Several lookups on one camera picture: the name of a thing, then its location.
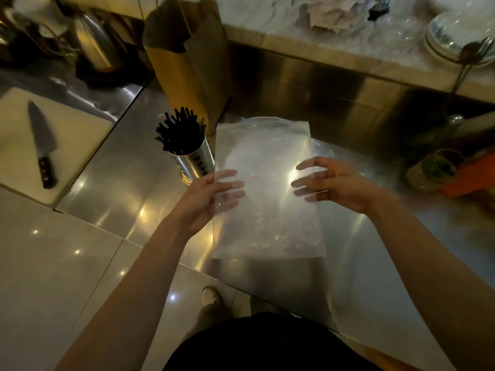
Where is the person's right hand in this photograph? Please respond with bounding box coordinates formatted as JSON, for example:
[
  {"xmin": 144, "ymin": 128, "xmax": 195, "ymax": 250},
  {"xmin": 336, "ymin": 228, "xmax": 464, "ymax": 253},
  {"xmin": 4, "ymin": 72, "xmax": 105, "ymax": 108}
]
[{"xmin": 291, "ymin": 157, "xmax": 382, "ymax": 216}]

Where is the person's left hand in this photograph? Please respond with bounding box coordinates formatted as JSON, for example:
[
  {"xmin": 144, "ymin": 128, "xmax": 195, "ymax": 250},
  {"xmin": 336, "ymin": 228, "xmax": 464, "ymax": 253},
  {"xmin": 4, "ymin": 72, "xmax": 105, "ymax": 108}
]
[{"xmin": 170, "ymin": 169, "xmax": 246, "ymax": 239}]

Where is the clear plastic bag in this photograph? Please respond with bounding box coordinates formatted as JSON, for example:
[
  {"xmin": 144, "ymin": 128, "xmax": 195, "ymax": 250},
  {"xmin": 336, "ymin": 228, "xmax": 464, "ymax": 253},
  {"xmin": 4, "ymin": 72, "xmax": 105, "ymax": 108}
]
[{"xmin": 211, "ymin": 116, "xmax": 326, "ymax": 260}]

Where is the person's shoe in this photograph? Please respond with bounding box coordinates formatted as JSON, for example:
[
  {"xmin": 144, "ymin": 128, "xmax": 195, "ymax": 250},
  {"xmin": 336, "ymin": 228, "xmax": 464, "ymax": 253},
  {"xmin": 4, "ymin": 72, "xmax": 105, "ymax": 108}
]
[{"xmin": 201, "ymin": 286, "xmax": 223, "ymax": 308}]

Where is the person's leg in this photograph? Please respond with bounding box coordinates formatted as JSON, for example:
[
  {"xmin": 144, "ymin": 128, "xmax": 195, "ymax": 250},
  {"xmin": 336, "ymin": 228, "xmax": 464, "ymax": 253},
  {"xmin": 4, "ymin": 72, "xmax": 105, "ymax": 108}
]
[{"xmin": 181, "ymin": 301, "xmax": 233, "ymax": 344}]

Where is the person's black shirt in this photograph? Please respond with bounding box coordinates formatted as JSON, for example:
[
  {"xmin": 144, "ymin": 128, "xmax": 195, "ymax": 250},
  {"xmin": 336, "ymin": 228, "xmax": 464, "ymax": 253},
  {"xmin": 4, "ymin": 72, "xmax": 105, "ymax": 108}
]
[{"xmin": 164, "ymin": 312, "xmax": 382, "ymax": 371}]

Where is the person's right forearm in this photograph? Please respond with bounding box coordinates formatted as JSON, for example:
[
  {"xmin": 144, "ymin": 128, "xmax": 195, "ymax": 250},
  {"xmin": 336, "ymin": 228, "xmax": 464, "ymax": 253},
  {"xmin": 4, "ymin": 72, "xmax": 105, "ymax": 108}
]
[{"xmin": 365, "ymin": 187, "xmax": 495, "ymax": 371}]

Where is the brown paper bag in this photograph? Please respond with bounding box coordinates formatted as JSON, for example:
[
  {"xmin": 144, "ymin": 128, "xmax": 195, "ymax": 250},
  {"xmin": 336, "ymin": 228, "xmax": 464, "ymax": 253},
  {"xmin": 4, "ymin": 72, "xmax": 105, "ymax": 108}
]
[{"xmin": 142, "ymin": 0, "xmax": 232, "ymax": 136}]

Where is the orange container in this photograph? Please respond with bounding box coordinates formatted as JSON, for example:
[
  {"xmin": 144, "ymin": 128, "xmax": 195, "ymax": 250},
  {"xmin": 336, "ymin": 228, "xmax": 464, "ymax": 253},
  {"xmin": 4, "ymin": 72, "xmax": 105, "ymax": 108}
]
[{"xmin": 440, "ymin": 152, "xmax": 495, "ymax": 198}]

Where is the white container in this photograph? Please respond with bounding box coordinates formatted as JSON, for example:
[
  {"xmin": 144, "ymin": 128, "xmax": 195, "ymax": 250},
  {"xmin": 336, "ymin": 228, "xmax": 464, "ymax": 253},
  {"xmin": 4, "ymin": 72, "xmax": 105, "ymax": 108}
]
[{"xmin": 12, "ymin": 0, "xmax": 71, "ymax": 38}]

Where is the stack of patterned plates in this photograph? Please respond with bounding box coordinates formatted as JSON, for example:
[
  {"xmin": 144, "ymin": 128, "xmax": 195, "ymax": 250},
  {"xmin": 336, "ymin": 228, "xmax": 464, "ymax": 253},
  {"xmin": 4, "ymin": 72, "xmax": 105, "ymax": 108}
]
[{"xmin": 423, "ymin": 7, "xmax": 495, "ymax": 68}]

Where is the metal spoon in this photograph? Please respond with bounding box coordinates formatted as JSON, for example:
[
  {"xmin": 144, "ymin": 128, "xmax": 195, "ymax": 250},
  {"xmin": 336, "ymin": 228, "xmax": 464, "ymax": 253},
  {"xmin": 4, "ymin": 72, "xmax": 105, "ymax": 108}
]
[{"xmin": 450, "ymin": 41, "xmax": 482, "ymax": 95}]

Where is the steel cylinder holder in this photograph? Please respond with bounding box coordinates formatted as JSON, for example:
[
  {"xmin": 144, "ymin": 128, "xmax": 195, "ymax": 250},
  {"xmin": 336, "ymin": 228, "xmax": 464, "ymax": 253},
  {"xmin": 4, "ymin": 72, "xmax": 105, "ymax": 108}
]
[{"xmin": 168, "ymin": 136, "xmax": 216, "ymax": 186}]

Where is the steel kettle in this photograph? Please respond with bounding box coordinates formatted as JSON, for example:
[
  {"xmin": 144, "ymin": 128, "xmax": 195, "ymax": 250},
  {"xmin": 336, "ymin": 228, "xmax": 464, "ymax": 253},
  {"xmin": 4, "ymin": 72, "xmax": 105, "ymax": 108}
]
[{"xmin": 71, "ymin": 11, "xmax": 129, "ymax": 74}]

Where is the person's left forearm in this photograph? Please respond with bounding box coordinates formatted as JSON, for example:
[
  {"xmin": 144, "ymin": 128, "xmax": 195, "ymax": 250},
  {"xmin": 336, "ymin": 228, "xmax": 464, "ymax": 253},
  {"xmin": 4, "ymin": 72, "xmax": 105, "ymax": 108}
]
[{"xmin": 54, "ymin": 214, "xmax": 194, "ymax": 371}]

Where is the crumpled paper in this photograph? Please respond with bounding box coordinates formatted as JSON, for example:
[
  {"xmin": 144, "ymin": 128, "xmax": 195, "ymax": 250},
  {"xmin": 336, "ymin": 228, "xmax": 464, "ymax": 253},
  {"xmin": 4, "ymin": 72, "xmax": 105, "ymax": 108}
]
[{"xmin": 299, "ymin": 0, "xmax": 373, "ymax": 34}]

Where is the white cutting board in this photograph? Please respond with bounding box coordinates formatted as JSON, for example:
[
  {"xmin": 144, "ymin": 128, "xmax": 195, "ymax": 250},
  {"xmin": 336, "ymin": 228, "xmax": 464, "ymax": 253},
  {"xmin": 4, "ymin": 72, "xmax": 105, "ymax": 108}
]
[{"xmin": 0, "ymin": 87, "xmax": 116, "ymax": 207}]

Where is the black-handled kitchen knife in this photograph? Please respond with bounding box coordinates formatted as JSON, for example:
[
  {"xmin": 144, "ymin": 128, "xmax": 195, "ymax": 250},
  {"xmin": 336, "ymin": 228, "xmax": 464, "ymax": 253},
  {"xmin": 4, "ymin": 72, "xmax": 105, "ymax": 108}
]
[{"xmin": 27, "ymin": 100, "xmax": 58, "ymax": 190}]

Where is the dark bottle with silver cap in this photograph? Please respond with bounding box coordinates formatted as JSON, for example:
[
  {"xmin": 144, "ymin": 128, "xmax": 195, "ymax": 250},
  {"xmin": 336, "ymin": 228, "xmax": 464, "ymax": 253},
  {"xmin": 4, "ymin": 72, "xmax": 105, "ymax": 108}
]
[{"xmin": 405, "ymin": 114, "xmax": 465, "ymax": 163}]

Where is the woven basket with greens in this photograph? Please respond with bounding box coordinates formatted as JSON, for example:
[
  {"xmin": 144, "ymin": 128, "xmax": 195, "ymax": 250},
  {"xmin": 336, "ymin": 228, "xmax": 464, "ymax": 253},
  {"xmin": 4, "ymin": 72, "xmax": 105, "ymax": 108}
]
[{"xmin": 406, "ymin": 148, "xmax": 465, "ymax": 192}]

